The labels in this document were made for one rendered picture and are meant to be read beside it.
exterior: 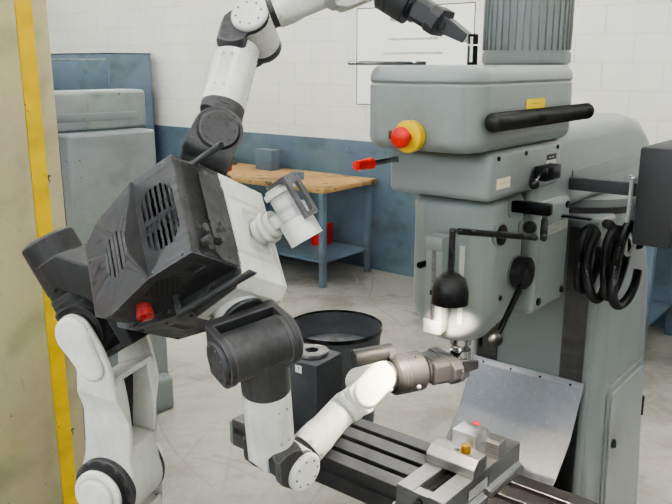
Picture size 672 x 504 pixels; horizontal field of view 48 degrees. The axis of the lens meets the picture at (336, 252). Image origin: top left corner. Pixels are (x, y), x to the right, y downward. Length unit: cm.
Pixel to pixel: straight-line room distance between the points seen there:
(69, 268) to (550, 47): 112
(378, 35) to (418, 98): 550
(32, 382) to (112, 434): 140
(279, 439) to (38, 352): 174
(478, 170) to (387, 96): 23
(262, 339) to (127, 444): 48
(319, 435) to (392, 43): 555
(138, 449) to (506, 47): 118
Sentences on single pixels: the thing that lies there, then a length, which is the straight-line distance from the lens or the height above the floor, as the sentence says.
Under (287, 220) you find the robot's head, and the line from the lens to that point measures 138.
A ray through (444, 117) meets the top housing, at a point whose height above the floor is 180.
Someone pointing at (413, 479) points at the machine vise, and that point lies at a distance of 173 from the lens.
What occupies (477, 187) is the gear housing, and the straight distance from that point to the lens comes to 149.
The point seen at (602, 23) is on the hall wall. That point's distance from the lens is 600.
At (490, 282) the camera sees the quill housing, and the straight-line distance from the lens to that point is 160.
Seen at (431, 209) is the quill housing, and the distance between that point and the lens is 159.
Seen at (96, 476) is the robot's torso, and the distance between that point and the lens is 170.
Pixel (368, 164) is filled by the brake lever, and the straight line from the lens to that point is 149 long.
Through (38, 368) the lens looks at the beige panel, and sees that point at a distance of 305.
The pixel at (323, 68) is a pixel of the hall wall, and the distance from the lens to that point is 731.
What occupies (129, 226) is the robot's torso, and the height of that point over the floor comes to 161.
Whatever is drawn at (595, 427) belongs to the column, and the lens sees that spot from 213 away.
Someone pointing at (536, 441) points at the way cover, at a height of 95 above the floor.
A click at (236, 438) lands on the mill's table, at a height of 88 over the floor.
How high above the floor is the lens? 189
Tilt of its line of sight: 14 degrees down
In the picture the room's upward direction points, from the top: straight up
